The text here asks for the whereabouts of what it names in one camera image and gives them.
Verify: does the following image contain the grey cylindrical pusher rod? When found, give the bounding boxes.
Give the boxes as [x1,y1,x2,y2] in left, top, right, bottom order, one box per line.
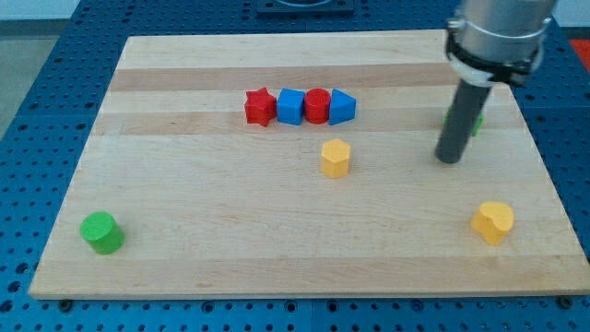
[434,79,491,164]

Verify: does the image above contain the green star block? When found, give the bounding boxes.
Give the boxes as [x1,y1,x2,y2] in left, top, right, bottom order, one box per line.
[443,108,485,137]

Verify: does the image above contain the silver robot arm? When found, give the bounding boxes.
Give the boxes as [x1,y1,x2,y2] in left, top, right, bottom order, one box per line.
[434,0,557,164]

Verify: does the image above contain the yellow hexagon block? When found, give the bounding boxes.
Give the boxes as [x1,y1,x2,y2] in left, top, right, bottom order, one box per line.
[321,138,351,178]

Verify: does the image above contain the red star block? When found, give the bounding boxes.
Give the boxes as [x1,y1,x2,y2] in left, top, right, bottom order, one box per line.
[244,88,277,127]

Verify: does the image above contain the yellow heart block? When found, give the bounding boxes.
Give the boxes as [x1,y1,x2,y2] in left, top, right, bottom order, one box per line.
[470,201,514,245]

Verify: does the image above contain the blue triangle block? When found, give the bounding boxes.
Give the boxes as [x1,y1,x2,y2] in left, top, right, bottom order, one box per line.
[328,89,357,125]

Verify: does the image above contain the red cylinder block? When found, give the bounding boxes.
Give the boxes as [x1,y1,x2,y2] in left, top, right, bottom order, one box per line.
[303,89,331,125]

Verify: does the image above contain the blue cube block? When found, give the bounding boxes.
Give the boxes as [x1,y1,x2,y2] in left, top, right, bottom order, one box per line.
[277,89,305,125]

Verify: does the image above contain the wooden board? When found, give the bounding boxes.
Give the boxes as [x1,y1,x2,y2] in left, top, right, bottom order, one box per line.
[29,30,589,300]

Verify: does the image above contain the green cylinder block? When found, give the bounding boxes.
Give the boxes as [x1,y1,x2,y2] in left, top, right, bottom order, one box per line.
[79,211,125,255]

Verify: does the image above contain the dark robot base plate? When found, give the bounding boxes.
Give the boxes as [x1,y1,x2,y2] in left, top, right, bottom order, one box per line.
[254,0,355,15]

